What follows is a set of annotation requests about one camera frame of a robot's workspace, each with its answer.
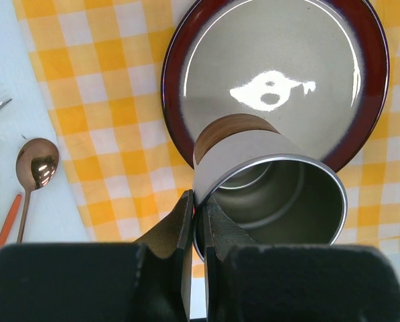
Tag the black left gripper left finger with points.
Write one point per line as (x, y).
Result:
(146, 280)

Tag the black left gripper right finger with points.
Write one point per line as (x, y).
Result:
(247, 281)

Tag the metal cup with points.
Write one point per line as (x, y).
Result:
(262, 187)

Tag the red rimmed cream plate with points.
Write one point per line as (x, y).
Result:
(317, 71)

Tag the yellow white checkered cloth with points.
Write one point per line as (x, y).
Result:
(98, 65)

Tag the orange chopsticks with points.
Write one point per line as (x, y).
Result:
(10, 219)

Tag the copper spoon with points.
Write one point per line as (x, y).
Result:
(36, 165)

